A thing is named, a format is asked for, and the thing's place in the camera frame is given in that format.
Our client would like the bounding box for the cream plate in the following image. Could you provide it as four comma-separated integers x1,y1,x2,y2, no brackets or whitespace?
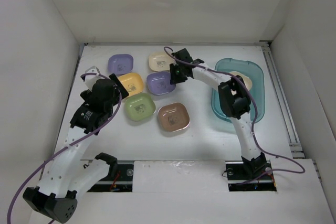
148,51,175,71
230,71,253,91

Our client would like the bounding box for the cream plate back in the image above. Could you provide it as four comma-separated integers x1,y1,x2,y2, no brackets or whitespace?
148,51,175,71

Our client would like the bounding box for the green plate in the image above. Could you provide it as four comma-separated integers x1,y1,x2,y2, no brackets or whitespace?
124,93,156,122

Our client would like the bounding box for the brown plate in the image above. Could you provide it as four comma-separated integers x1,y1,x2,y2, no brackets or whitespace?
158,103,190,132

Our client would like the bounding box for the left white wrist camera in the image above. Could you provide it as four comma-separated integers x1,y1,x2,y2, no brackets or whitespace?
83,66,101,91

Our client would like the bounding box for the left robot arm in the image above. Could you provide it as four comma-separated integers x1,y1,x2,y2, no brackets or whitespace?
23,73,129,223

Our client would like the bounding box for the purple cable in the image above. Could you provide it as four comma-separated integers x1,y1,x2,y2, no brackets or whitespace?
163,46,305,185
6,73,123,224

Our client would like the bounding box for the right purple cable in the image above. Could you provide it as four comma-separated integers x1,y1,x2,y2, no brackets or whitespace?
163,46,305,185

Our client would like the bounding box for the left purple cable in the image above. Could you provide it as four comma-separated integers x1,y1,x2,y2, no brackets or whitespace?
6,73,123,224

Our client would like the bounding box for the yellow plate on table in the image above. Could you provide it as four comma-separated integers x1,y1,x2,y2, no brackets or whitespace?
118,72,144,97

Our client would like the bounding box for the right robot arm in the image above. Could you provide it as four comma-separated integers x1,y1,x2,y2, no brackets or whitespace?
164,46,267,181

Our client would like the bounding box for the teal plastic bin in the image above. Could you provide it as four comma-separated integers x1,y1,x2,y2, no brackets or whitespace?
211,58,265,123

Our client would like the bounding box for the purple plate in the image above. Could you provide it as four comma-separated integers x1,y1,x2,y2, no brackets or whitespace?
108,54,134,76
146,71,176,95

